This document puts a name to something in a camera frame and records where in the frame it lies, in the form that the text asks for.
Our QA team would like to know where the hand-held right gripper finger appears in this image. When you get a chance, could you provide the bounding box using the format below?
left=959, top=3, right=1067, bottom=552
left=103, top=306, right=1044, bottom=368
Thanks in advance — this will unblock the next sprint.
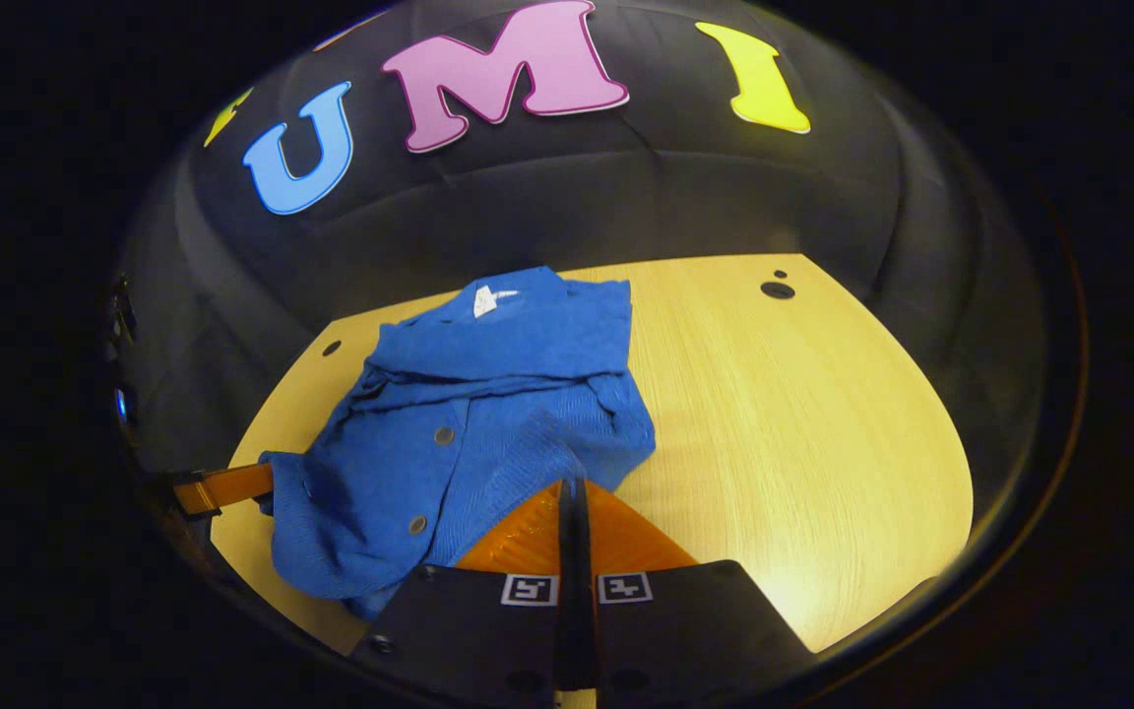
left=349, top=480, right=579, bottom=709
left=575, top=480, right=815, bottom=706

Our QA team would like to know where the blue button jacket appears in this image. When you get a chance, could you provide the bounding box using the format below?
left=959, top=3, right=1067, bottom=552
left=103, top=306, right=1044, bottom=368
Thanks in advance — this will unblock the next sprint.
left=257, top=266, right=657, bottom=621

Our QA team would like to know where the black backdrop cloth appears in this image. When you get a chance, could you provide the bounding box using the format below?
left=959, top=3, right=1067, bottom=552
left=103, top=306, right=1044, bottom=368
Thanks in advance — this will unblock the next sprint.
left=114, top=0, right=1050, bottom=493

